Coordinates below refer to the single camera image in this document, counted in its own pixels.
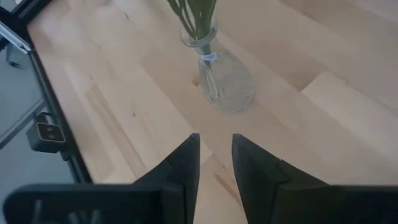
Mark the clear glass vase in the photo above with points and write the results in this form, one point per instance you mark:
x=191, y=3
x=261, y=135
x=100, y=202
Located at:
x=227, y=87

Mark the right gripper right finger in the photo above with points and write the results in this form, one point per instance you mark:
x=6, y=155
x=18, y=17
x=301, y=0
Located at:
x=258, y=180

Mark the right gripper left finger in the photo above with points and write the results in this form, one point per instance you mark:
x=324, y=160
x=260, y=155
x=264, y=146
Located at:
x=183, y=174

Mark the black table edge rail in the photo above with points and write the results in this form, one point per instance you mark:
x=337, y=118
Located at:
x=76, y=161

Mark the silver rail bracket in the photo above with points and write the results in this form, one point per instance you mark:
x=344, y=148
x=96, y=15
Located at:
x=14, y=37

